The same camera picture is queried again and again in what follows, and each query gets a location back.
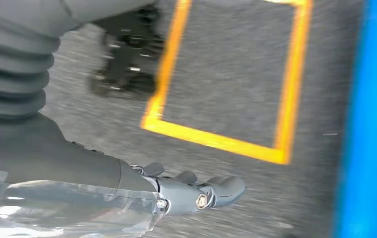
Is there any yellow floor tape square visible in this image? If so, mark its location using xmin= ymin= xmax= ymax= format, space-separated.
xmin=140 ymin=0 xmax=314 ymax=166

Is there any blue metal shelf rack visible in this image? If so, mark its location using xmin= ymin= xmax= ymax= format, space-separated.
xmin=332 ymin=0 xmax=377 ymax=238

